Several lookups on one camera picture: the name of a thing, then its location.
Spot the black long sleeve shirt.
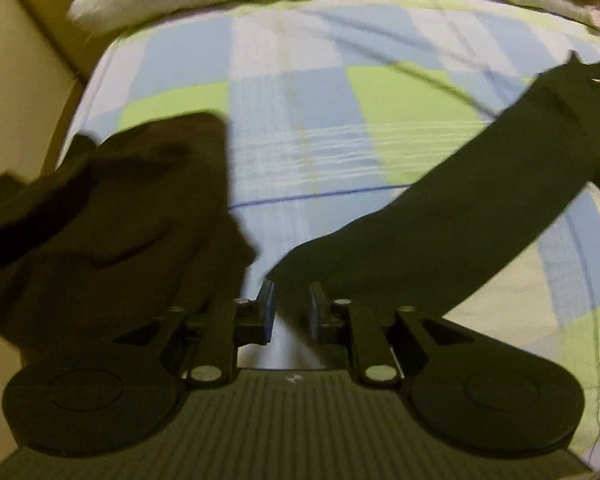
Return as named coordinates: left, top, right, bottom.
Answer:
left=268, top=55, right=600, bottom=333

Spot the dark brown garment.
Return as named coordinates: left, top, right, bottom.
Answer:
left=0, top=113, right=256, bottom=364

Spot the checkered bed sheet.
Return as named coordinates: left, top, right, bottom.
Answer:
left=71, top=0, right=600, bottom=468

